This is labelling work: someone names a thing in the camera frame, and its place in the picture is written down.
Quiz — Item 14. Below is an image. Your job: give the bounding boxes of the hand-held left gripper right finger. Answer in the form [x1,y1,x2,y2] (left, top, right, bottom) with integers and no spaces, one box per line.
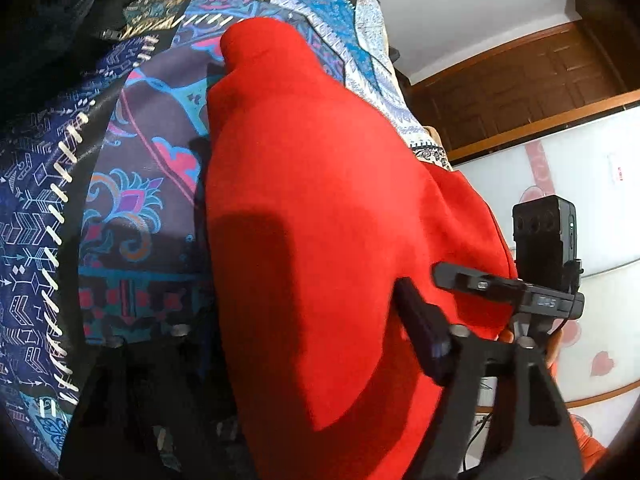
[395,276,586,480]

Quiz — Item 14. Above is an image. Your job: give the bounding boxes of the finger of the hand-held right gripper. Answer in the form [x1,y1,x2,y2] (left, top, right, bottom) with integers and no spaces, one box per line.
[432,261,526,303]

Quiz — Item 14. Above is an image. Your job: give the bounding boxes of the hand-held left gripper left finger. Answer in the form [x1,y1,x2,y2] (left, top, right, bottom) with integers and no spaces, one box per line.
[59,307,256,480]

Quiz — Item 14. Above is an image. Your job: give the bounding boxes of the red zip-neck jacket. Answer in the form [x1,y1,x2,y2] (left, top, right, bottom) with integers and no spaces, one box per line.
[206,17,518,480]

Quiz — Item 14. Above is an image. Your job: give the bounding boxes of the dark navy clothes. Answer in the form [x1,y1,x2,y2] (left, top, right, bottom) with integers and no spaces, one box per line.
[0,0,146,116]

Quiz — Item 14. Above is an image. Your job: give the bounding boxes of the person's right hand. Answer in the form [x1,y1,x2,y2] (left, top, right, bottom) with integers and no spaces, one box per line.
[546,332,565,371]

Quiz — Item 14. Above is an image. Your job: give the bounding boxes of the white wardrobe with pink hearts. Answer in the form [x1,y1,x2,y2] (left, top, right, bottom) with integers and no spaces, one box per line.
[452,105,640,456]

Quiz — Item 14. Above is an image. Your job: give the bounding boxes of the brown wooden door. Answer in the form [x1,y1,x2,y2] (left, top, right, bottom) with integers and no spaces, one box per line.
[406,0,640,166]

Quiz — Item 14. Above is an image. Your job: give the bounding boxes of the orange cloth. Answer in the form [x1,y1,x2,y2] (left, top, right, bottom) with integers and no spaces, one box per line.
[570,415,609,472]

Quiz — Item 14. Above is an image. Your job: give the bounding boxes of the blue patchwork bedspread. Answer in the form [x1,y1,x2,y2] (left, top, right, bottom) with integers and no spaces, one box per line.
[0,0,453,480]

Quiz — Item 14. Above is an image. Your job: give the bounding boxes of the black cable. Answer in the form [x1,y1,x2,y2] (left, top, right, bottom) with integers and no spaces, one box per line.
[462,410,493,473]

